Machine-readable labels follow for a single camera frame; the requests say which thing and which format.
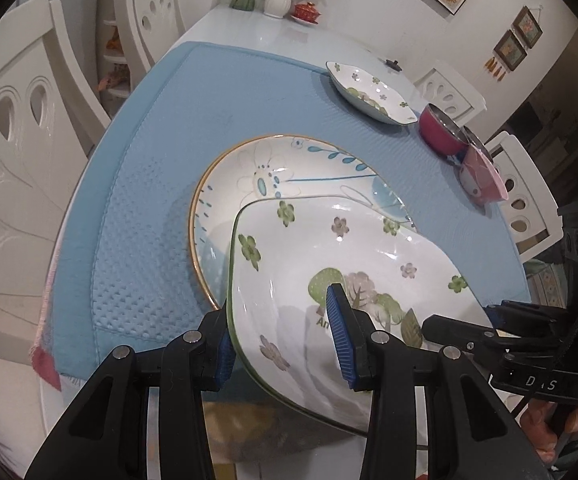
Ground round plate with blue flower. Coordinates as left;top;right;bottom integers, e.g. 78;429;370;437
187;134;420;311

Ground red lidded cup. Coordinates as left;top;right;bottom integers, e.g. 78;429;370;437
289;2;322;26

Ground pink cloth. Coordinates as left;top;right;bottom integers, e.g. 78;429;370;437
30;280;64;392

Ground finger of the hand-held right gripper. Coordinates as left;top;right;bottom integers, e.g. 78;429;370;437
485;300;570;335
421;314;508;361

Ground light blue table mat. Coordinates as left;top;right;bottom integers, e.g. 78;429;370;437
51;40;532;378

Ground person's right hand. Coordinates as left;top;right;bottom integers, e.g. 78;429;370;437
519;395;578;468

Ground pink cartoon bowl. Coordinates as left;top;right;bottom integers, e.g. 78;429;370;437
459;147;510;204

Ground square plate with green flowers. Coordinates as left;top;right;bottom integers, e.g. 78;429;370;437
325;60;418;126
226;195;490;436

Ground small framed flower picture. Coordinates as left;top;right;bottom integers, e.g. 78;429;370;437
493;30;528;72
511;6;544;49

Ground white corner shelf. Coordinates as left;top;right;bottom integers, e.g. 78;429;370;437
97;10;132;102

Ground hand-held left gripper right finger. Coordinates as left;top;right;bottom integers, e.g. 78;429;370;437
325;283;552;480

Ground orange hanging ornaments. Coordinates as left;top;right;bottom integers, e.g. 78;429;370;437
484;57;508;82

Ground red steel bowl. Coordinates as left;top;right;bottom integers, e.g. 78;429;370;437
419;103;470;156

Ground white dining chair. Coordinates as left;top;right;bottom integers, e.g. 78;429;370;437
113;0;188;80
413;60;487;126
485;131;563;262
0;0;114;303

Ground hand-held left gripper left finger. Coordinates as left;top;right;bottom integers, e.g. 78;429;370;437
24;300;237;480

